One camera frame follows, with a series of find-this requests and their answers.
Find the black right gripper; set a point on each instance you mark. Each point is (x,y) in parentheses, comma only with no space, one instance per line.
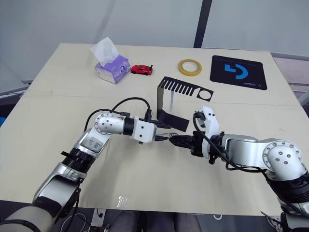
(196,145)

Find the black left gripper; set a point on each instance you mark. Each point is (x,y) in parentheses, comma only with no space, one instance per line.
(148,116)

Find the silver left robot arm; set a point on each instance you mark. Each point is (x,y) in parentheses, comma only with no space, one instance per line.
(108,125)

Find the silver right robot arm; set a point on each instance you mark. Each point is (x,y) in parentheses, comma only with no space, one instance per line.
(243,149)

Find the black metal watch stand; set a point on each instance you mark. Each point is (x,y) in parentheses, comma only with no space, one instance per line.
(176,122)

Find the yellow tape roll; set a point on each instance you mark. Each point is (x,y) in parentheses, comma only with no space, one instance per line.
(181,68)

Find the red toy car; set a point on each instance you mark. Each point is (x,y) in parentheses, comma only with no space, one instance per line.
(141,69)

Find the purple tissue box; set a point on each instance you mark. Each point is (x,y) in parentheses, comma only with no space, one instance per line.
(116,71)

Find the black mouse pad blue logo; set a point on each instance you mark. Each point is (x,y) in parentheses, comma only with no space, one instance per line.
(254,72)

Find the white tissue sheet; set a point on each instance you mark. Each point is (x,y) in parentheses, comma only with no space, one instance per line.
(103,50)

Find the white power socket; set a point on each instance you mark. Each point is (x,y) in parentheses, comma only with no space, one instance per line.
(99,216)

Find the dark vertical pillar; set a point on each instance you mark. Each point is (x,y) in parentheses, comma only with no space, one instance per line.
(202,24)

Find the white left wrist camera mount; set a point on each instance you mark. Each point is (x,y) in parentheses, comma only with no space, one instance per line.
(143,131)

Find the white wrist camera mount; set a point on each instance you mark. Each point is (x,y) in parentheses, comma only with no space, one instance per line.
(211,123)
(143,131)

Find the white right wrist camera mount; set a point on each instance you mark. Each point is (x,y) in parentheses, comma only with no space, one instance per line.
(211,123)

